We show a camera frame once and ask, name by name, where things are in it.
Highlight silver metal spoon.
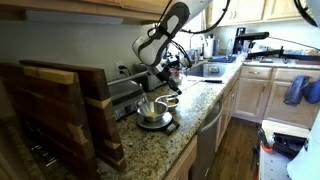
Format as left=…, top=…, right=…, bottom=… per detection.
left=163, top=80, right=200, bottom=100

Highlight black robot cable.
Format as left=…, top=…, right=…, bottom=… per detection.
left=146, top=0, right=232, bottom=68

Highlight dark wooden cutting board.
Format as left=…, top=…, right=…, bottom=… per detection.
left=20, top=60, right=127, bottom=172

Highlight stainless dishwasher front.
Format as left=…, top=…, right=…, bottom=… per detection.
left=189, top=101, right=222, bottom=180

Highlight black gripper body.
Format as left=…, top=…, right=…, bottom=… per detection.
left=157, top=67, right=179, bottom=91

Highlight blue hanging towel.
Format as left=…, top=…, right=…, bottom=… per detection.
left=284, top=75, right=320, bottom=107

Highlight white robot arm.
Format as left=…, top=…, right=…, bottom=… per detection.
left=132, top=0, right=211, bottom=95

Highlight black digital kitchen scale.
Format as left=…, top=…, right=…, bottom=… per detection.
left=136, top=112, right=180, bottom=135

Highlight large steel bowl on scale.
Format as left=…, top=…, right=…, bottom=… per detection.
left=137, top=102, right=168, bottom=122

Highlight kitchen sink faucet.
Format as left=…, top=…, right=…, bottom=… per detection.
left=189, top=34, right=206, bottom=61

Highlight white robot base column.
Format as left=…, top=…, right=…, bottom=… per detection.
left=287, top=111, right=320, bottom=180

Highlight black handled knife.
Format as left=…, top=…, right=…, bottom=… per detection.
left=187, top=79, right=223, bottom=84

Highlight stainless steel toaster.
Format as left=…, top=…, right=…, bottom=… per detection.
left=108, top=72, right=148, bottom=120

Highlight striped wooden cutting board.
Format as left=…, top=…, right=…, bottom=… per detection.
left=0, top=63, right=99, bottom=180

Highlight small steel bowl yellow grains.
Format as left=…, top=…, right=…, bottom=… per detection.
left=156, top=95, right=179, bottom=111

